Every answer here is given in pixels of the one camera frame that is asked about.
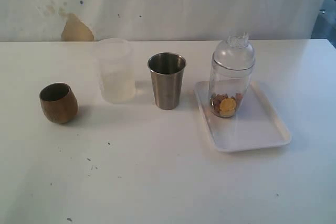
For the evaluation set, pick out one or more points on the white rectangular tray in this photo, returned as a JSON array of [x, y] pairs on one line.
[[256, 125]]

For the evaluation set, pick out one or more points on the clear plastic shaker jar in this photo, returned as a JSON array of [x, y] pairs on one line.
[[227, 81]]

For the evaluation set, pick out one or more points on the clear dome shaker lid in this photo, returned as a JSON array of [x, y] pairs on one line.
[[235, 53]]

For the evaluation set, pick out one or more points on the stainless steel tumbler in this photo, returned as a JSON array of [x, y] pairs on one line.
[[166, 70]]

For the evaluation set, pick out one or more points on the coins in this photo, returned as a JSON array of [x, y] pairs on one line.
[[224, 106]]

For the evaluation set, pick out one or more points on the brown wooden cup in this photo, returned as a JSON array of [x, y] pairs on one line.
[[58, 103]]

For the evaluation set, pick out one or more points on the translucent frosted plastic cup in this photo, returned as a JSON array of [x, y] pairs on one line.
[[115, 69]]

